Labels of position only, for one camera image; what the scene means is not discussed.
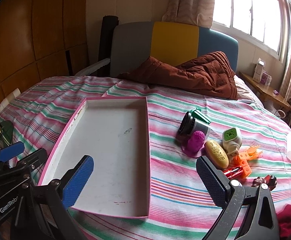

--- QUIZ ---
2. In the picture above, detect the wooden wardrobe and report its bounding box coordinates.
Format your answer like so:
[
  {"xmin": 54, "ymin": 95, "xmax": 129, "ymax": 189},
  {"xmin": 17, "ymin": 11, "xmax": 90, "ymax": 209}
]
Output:
[{"xmin": 0, "ymin": 0, "xmax": 89, "ymax": 110}]

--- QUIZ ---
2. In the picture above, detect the dark green object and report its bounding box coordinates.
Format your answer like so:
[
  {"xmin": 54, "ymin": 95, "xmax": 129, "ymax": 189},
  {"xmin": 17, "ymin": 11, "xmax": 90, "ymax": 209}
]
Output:
[{"xmin": 0, "ymin": 120, "xmax": 13, "ymax": 147}]

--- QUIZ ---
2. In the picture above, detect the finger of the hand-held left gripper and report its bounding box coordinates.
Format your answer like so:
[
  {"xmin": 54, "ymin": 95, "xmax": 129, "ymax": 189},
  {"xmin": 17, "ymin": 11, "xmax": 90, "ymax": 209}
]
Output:
[
  {"xmin": 10, "ymin": 148, "xmax": 48, "ymax": 178},
  {"xmin": 0, "ymin": 141, "xmax": 25, "ymax": 164}
]

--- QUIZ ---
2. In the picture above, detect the white plastic bar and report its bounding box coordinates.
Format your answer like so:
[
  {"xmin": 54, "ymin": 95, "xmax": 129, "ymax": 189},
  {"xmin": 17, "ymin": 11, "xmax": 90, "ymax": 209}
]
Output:
[{"xmin": 74, "ymin": 57, "xmax": 111, "ymax": 77}]

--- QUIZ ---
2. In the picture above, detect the white translucent tube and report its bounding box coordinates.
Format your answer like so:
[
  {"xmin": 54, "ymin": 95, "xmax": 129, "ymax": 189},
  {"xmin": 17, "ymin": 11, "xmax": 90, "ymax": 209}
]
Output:
[{"xmin": 286, "ymin": 133, "xmax": 291, "ymax": 161}]

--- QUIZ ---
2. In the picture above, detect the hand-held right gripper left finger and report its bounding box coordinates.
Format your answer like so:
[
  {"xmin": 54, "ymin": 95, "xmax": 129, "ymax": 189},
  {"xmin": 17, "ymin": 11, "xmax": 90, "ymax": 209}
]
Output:
[{"xmin": 33, "ymin": 155, "xmax": 94, "ymax": 240}]

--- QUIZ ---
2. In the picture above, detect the white carton box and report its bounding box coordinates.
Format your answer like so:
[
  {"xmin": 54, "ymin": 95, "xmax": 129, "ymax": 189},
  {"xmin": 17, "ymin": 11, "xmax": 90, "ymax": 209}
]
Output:
[{"xmin": 252, "ymin": 58, "xmax": 266, "ymax": 83}]

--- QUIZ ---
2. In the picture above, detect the orange perforated block toy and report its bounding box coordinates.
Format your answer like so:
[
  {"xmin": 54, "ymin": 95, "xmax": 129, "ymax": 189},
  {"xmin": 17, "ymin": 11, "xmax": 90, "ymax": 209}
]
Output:
[{"xmin": 232, "ymin": 155, "xmax": 251, "ymax": 178}]

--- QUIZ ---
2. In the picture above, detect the striped bedsheet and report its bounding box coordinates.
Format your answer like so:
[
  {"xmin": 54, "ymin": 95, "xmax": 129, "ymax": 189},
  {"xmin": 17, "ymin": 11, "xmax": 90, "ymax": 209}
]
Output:
[{"xmin": 0, "ymin": 76, "xmax": 291, "ymax": 240}]

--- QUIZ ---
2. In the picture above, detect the pink cardboard box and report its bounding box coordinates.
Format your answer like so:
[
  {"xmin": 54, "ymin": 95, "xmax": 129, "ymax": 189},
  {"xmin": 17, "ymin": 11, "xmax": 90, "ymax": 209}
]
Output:
[{"xmin": 37, "ymin": 96, "xmax": 151, "ymax": 220}]

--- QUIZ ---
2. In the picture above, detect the grey yellow blue headboard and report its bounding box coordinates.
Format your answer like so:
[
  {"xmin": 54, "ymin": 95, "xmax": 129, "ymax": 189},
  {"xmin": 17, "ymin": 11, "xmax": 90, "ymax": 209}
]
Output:
[{"xmin": 110, "ymin": 21, "xmax": 239, "ymax": 78}]

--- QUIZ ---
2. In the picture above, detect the beige patterned curtain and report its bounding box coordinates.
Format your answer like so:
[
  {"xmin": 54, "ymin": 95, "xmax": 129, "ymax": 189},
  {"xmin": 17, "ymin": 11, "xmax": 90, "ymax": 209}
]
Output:
[{"xmin": 162, "ymin": 0, "xmax": 216, "ymax": 29}]

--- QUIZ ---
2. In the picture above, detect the dark brown figure toy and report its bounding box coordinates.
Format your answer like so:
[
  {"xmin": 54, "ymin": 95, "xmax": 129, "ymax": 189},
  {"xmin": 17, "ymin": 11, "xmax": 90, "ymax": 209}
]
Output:
[{"xmin": 251, "ymin": 175, "xmax": 278, "ymax": 190}]

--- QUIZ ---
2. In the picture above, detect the wooden bedside shelf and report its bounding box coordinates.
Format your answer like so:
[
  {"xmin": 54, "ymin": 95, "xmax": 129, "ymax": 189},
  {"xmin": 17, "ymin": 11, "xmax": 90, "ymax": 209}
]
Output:
[{"xmin": 239, "ymin": 71, "xmax": 291, "ymax": 113}]

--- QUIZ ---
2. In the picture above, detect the yellow oval embossed case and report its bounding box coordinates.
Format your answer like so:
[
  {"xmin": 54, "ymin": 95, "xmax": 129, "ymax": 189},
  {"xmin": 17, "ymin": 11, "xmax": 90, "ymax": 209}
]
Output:
[{"xmin": 205, "ymin": 140, "xmax": 230, "ymax": 169}]

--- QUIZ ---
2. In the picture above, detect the purple mesh toy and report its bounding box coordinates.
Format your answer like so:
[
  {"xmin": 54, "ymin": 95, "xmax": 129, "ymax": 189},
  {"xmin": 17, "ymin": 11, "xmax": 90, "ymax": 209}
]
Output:
[{"xmin": 182, "ymin": 131, "xmax": 206, "ymax": 158}]

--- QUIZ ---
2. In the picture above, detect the white green plug-in device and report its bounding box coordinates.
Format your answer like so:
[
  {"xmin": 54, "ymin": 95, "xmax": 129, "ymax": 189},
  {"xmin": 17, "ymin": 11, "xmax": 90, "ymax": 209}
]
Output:
[{"xmin": 222, "ymin": 128, "xmax": 242, "ymax": 162}]

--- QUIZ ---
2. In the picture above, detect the brown quilt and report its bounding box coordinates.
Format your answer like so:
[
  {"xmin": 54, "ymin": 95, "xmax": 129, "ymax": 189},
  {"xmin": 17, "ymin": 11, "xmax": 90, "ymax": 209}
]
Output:
[{"xmin": 117, "ymin": 51, "xmax": 238, "ymax": 100}]

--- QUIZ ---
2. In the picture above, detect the grey black cylinder device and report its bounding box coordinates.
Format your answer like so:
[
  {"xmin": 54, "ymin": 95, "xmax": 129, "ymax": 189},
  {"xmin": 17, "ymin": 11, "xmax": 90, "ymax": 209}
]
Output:
[{"xmin": 178, "ymin": 110, "xmax": 211, "ymax": 142}]

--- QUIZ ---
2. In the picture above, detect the small purple box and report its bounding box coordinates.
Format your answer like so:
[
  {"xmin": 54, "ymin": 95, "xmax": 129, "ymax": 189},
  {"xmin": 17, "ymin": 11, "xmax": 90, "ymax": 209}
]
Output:
[{"xmin": 260, "ymin": 71, "xmax": 273, "ymax": 85}]

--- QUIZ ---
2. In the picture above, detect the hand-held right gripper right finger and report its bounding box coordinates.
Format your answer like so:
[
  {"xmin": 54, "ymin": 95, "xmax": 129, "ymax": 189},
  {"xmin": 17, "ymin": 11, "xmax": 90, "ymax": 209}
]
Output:
[{"xmin": 196, "ymin": 156, "xmax": 280, "ymax": 240}]

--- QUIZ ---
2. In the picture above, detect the window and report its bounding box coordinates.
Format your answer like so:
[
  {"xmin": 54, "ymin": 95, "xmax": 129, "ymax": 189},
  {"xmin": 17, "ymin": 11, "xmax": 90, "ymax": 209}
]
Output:
[{"xmin": 212, "ymin": 0, "xmax": 290, "ymax": 63}]

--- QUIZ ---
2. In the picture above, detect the beige pillow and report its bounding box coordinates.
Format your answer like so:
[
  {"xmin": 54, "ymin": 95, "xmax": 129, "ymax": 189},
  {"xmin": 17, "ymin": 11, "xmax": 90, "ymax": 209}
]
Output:
[{"xmin": 233, "ymin": 75, "xmax": 266, "ymax": 105}]

